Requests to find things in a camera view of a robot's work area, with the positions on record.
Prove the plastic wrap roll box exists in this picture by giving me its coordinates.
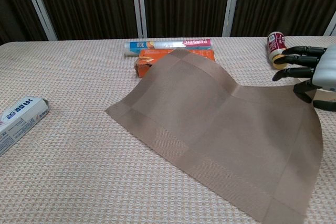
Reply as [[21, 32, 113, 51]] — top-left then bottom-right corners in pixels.
[[124, 38, 213, 58]]

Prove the white screen frame post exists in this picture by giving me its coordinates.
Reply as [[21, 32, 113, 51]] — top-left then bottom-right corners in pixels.
[[19, 0, 58, 41], [222, 0, 242, 38], [130, 0, 148, 39], [323, 13, 336, 37]]

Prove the orange biscuit box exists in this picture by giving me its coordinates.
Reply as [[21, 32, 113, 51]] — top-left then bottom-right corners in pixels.
[[134, 48, 216, 78]]

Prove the dark pleated curtain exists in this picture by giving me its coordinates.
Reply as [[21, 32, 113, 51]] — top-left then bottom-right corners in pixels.
[[0, 0, 336, 45]]

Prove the white toothpaste box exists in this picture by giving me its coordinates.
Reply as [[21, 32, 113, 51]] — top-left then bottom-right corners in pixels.
[[0, 95, 50, 158]]

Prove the red bottle yellow cap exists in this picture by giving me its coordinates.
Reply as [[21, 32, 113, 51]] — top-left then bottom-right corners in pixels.
[[267, 31, 289, 71]]

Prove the brown woven placemat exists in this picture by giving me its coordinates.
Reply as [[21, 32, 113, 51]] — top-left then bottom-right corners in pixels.
[[104, 48, 324, 224]]

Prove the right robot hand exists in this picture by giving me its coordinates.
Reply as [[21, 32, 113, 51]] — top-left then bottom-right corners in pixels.
[[272, 45, 336, 112]]

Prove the pink checked tablecloth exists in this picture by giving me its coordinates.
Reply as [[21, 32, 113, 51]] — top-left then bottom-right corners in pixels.
[[0, 36, 336, 224]]

